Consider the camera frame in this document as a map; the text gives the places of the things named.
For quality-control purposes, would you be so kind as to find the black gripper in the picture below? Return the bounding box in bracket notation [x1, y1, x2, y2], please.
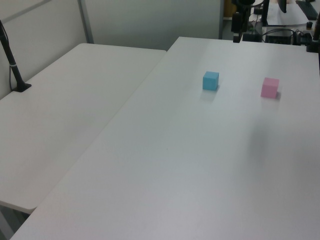
[231, 0, 253, 44]

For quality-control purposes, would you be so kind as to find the blue cube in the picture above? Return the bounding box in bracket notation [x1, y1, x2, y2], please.
[201, 71, 220, 91]

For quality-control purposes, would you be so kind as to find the pink cube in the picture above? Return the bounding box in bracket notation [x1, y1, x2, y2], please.
[260, 77, 280, 99]

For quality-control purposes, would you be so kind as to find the small black flat device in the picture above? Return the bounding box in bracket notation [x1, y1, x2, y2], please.
[242, 33, 261, 42]

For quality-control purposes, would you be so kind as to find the black monitor stand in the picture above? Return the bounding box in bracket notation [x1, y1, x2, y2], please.
[260, 0, 270, 27]

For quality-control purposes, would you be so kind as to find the black electronics box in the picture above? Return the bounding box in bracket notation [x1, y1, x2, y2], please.
[264, 29, 295, 45]

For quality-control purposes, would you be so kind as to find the black keyboard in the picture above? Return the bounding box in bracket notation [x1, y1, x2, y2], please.
[295, 0, 319, 19]

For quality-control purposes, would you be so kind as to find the white side table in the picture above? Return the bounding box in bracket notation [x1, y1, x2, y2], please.
[0, 42, 168, 215]

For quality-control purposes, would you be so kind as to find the grey metal partition post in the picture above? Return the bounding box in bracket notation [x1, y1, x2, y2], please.
[218, 0, 225, 40]
[77, 0, 95, 45]

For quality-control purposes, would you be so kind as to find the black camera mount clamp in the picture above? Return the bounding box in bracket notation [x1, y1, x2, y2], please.
[305, 18, 320, 53]

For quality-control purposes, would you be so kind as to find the black camera stand pole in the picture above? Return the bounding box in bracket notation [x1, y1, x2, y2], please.
[0, 19, 33, 94]

